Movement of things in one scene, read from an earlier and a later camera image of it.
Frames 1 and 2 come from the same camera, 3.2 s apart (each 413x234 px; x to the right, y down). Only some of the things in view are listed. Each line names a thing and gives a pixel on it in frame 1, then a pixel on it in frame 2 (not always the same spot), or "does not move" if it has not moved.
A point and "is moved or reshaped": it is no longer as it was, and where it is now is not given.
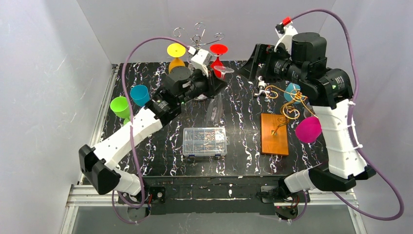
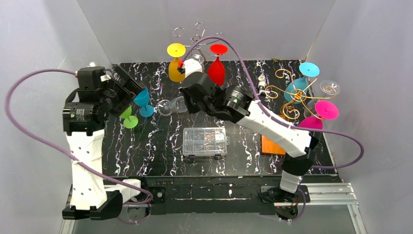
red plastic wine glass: x=216 y=65 does not move
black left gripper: x=211 y=82 → x=125 y=95
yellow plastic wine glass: x=176 y=50 does not move
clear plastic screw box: x=205 y=142 does not move
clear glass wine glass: x=215 y=107 is moved or reshaped
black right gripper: x=262 y=61 → x=189 y=98
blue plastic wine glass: x=140 y=94 does not move
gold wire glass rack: x=290 y=109 does not move
